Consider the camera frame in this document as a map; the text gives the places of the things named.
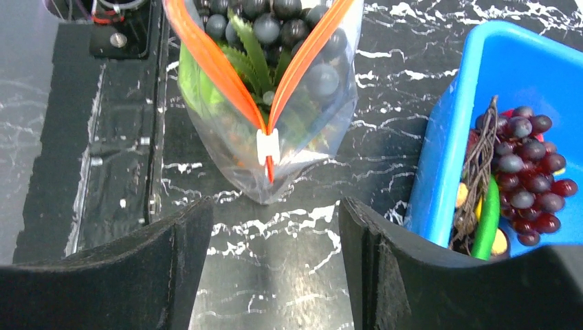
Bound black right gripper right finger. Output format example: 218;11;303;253
338;197;582;329

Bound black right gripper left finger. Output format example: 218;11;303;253
1;197;214;329

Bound clear zip top bag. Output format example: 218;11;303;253
164;1;363;204

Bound black grape bunch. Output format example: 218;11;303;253
193;0;351;103

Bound green toy starfruit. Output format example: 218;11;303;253
178;43;224;120

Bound green toy chili pepper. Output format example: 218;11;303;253
471;175;501;261

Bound dark red grape bunch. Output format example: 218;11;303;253
468;106;582;248

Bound blue plastic bin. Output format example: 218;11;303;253
403;19;583;259

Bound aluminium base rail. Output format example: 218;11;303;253
1;1;166;265

